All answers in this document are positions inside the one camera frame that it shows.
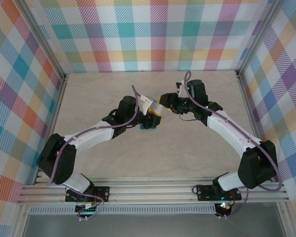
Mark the green controller board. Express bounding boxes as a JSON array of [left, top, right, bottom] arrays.
[[75, 203, 99, 215]]

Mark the black controller with led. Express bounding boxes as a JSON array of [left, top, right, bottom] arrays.
[[216, 201, 234, 217]]

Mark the purple cable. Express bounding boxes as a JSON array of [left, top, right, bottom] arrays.
[[47, 85, 107, 222], [184, 71, 284, 219]]

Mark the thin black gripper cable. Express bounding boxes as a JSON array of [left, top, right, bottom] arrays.
[[179, 112, 202, 122]]

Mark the aluminium side rail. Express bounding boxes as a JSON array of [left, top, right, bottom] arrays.
[[234, 70, 274, 182], [14, 74, 69, 205]]

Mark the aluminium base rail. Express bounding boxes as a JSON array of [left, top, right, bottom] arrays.
[[17, 176, 289, 204]]

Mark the aluminium frame post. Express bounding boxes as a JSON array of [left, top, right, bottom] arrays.
[[18, 0, 70, 81], [234, 0, 286, 75]]

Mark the slotted grey cable duct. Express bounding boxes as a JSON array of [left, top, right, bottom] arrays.
[[29, 206, 217, 215]]

